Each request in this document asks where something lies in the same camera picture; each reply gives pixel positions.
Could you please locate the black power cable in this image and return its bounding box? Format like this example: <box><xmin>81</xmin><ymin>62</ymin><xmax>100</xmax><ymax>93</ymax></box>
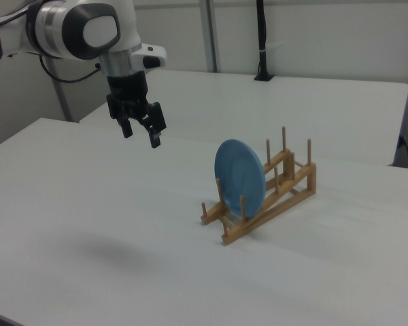
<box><xmin>397</xmin><ymin>134</ymin><xmax>408</xmax><ymax>168</ymax></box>

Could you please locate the wooden plate rack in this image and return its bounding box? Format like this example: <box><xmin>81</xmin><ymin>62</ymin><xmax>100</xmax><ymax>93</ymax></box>
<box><xmin>200</xmin><ymin>126</ymin><xmax>318</xmax><ymax>246</ymax></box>

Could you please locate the black camera pole with base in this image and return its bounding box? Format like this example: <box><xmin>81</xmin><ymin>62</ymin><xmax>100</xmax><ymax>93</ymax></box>
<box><xmin>254</xmin><ymin>0</ymin><xmax>275</xmax><ymax>82</ymax></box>

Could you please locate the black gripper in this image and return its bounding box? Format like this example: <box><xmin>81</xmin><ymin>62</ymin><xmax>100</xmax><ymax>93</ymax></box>
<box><xmin>105</xmin><ymin>71</ymin><xmax>168</xmax><ymax>149</ymax></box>

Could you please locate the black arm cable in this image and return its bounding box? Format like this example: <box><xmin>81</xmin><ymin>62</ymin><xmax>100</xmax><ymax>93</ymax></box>
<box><xmin>39</xmin><ymin>56</ymin><xmax>102</xmax><ymax>84</ymax></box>

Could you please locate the blue plate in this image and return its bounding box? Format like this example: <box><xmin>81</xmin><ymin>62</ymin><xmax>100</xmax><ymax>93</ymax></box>
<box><xmin>214</xmin><ymin>138</ymin><xmax>267</xmax><ymax>219</ymax></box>

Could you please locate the grey partition frame post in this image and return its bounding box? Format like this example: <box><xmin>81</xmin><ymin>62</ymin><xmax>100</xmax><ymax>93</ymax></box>
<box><xmin>52</xmin><ymin>56</ymin><xmax>73</xmax><ymax>122</ymax></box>
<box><xmin>199</xmin><ymin>0</ymin><xmax>222</xmax><ymax>73</ymax></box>

